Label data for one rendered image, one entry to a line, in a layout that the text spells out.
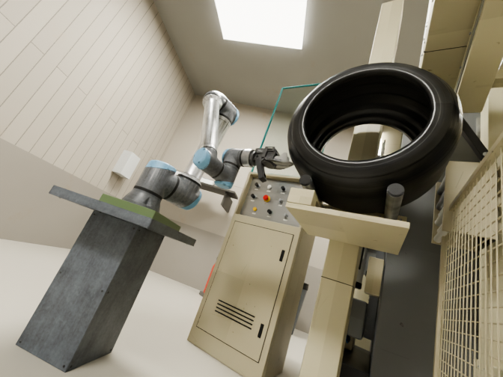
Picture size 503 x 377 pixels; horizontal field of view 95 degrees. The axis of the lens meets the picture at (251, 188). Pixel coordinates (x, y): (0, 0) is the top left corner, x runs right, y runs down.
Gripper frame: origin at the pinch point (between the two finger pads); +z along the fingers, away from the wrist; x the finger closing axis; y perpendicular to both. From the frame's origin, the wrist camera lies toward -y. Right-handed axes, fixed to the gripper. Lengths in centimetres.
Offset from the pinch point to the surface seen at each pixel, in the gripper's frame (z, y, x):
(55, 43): -277, 98, -44
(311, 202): 17.0, -20.2, -11.6
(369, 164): 32.4, -4.5, -12.9
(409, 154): 42.7, -0.1, -12.7
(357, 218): 31.8, -23.2, -11.9
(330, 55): -57, 263, 143
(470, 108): 63, 42, 15
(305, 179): 12.6, -12.2, -11.9
